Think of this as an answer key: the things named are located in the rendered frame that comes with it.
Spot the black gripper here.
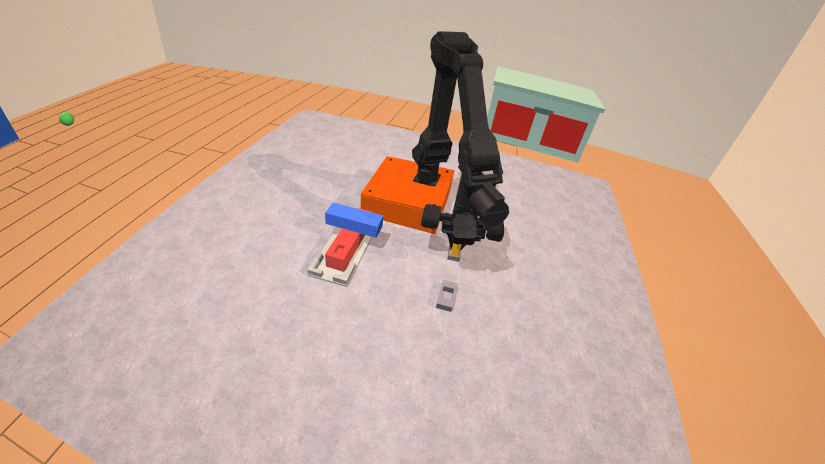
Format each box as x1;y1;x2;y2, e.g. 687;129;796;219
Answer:
421;196;505;249

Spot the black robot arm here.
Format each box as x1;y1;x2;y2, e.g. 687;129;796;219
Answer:
412;31;509;246

